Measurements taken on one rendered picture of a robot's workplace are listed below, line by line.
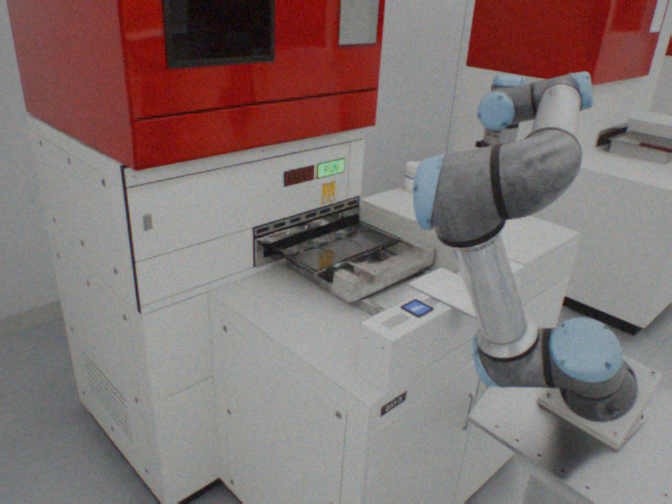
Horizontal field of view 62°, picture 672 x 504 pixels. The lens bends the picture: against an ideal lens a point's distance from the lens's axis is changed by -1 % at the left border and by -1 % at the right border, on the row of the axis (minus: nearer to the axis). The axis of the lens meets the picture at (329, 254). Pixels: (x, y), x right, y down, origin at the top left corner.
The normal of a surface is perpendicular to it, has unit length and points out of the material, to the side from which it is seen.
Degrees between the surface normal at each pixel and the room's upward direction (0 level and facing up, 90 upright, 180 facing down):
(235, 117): 90
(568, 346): 38
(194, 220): 90
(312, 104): 90
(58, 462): 0
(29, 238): 90
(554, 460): 0
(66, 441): 0
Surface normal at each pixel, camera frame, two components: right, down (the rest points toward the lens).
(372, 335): -0.73, 0.27
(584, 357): -0.35, -0.52
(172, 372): 0.69, 0.35
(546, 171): 0.25, -0.03
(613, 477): 0.04, -0.90
